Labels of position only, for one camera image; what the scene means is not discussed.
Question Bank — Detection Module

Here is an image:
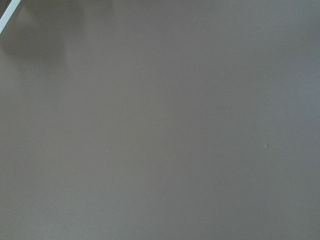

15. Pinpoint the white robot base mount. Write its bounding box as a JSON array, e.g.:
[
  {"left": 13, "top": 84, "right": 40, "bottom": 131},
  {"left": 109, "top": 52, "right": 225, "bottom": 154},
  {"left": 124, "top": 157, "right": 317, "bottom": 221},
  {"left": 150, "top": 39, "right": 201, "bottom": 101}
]
[{"left": 0, "top": 0, "right": 21, "bottom": 33}]

